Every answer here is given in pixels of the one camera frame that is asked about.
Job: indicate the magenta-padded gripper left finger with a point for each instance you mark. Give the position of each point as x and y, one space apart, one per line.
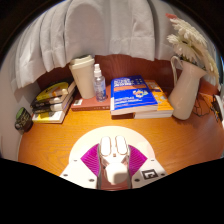
78 170

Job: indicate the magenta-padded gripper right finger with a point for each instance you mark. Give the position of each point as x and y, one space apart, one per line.
146 171

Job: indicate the white computer mouse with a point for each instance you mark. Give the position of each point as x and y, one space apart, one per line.
115 170

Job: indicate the white pink cartoon mouse pad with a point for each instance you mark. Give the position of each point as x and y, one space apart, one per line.
86 140

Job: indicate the reddish brown book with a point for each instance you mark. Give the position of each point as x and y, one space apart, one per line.
90 105

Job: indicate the black-spined book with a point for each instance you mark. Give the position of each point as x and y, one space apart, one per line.
50 107
50 100

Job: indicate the orange yellow book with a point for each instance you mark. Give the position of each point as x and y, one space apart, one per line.
163 103

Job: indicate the dark green mug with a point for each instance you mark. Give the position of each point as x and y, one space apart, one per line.
23 120

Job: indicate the blue cover book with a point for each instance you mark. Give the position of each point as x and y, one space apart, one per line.
131 93

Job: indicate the black yellow cover book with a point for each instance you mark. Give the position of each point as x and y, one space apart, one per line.
55 89

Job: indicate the clear spray bottle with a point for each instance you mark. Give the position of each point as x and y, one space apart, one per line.
99 86

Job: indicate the white ceramic jug vase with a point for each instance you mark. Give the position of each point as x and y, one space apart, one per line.
186 93

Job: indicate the cream travel cup with lid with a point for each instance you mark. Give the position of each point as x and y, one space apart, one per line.
83 78

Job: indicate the white flat device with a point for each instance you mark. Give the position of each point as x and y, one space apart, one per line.
220 106

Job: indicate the white curtain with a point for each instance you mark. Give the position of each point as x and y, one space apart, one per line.
100 30

